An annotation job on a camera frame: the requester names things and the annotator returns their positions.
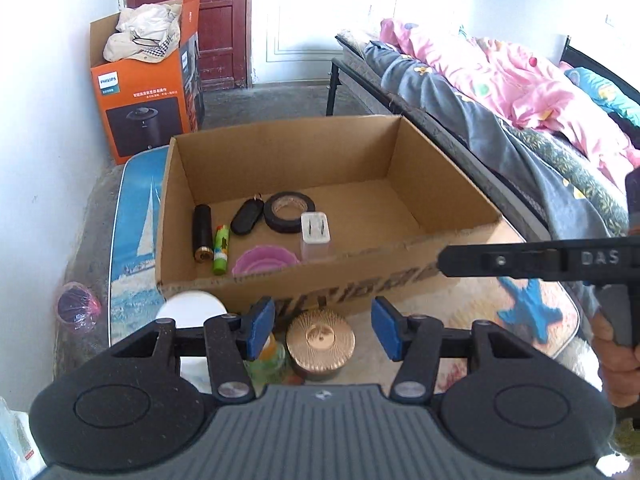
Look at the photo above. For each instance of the black key fob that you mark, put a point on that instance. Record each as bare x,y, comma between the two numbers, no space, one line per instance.
246,217

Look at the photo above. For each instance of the white bottle with green label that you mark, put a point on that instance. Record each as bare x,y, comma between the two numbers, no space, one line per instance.
190,305

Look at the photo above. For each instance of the grey cartoon blanket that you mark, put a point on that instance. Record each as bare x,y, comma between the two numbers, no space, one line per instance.
450,92

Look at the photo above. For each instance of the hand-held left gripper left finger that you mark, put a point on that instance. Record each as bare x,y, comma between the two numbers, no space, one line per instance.
260,327

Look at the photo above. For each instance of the blue pillow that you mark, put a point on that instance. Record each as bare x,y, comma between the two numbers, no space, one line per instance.
605,92

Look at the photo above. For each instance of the dark red wooden door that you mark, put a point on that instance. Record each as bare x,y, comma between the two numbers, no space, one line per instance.
220,25

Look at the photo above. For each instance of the white charger plug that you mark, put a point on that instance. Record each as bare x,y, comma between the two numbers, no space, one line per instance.
314,240

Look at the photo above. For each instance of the pink printed quilt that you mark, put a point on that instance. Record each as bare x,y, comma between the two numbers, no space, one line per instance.
500,75

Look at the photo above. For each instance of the green glue stick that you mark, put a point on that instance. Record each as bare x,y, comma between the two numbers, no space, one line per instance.
220,252

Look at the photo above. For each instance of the beige clothes pile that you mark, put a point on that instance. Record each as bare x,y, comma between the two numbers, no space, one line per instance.
140,35

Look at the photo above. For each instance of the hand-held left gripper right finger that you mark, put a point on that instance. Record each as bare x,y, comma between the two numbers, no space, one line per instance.
385,325

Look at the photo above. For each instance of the black cylinder with gold end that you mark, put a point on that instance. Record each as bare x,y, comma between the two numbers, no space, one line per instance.
202,232

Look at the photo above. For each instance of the brown cardboard box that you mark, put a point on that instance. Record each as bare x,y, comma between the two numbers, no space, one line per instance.
350,210

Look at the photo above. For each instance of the small bin with pink bag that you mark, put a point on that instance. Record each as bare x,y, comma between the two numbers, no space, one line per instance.
77,307

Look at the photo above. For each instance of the black jar with gold lid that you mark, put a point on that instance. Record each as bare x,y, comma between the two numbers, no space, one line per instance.
320,340

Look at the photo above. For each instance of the blue plastic bag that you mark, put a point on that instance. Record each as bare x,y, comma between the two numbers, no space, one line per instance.
15,440

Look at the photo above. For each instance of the small green dropper bottle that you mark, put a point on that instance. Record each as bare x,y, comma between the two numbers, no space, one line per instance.
270,360

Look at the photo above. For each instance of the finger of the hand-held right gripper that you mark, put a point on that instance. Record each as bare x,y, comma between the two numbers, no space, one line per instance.
500,260

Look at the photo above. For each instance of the black tape roll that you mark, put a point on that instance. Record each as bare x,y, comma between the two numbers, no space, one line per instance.
272,220

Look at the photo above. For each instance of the orange appliance carton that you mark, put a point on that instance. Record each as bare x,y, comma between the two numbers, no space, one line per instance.
145,120

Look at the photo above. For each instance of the white panel door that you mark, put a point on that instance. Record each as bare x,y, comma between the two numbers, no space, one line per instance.
325,20

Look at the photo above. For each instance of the person's right hand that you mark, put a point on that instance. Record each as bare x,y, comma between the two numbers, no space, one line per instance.
620,375

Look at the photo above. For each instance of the pink collapsible cup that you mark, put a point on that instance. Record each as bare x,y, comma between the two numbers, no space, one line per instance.
265,262

